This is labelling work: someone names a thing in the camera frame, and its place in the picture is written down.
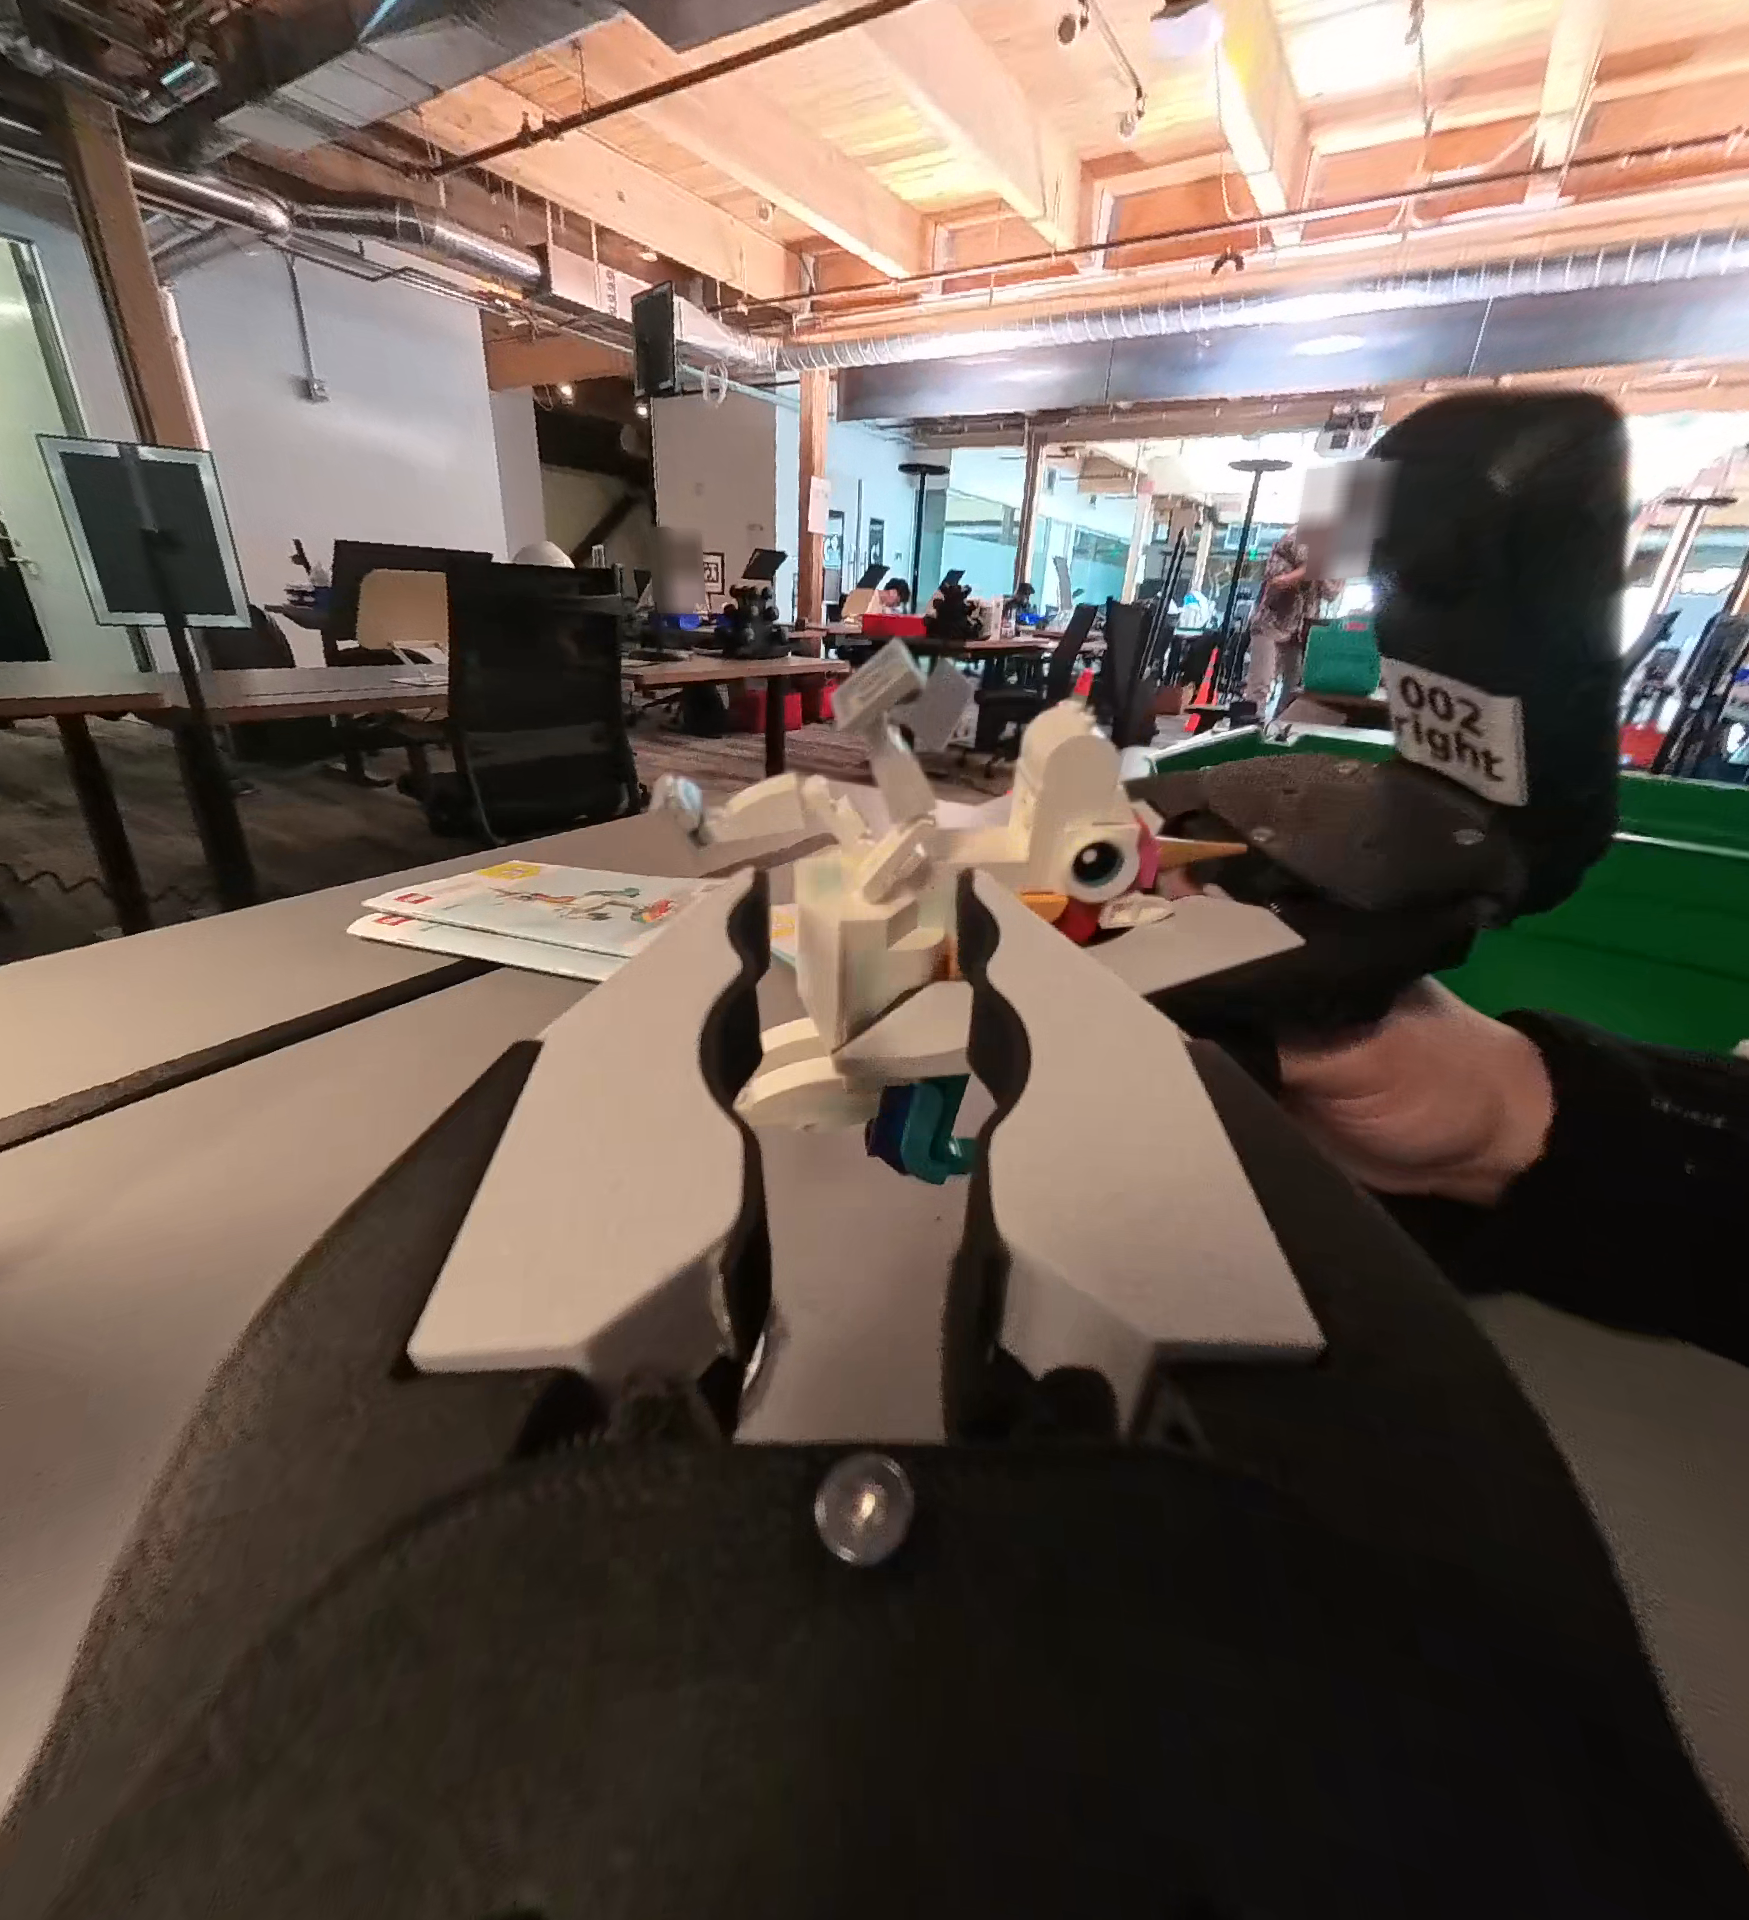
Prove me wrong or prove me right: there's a green box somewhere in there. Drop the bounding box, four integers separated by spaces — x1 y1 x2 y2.
1147 718 1749 1054

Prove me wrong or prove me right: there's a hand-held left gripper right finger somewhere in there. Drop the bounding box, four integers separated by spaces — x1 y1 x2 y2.
960 866 1330 1402

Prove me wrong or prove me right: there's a long wooden desk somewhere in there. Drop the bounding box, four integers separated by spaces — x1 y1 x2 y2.
620 649 852 777

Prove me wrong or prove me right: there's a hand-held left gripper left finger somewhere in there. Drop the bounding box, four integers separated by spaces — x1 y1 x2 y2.
406 866 776 1380

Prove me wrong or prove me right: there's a person's right forearm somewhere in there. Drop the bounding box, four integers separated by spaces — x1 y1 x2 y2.
1377 1008 1749 1404

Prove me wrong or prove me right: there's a brown wooden desk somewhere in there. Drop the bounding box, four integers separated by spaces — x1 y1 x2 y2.
0 660 457 932

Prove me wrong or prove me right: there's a white toy brick unicorn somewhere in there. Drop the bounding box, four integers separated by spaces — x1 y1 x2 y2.
647 642 1253 1189

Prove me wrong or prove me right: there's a black mesh office chair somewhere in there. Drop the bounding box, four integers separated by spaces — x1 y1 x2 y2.
424 558 654 841

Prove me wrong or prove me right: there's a dark framed panel on stand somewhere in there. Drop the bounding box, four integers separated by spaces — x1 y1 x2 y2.
37 433 260 917

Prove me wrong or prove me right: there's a black floor lamp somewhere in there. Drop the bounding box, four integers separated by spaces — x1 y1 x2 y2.
1231 456 1292 602

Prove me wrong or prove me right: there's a person's right hand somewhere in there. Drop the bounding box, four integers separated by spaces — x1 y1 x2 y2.
1275 984 1559 1204

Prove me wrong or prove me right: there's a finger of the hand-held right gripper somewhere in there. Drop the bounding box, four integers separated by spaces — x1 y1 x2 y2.
1096 899 1313 1008

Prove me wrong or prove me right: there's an instruction booklet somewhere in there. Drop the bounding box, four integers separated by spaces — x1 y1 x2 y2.
349 906 650 984
365 862 728 963

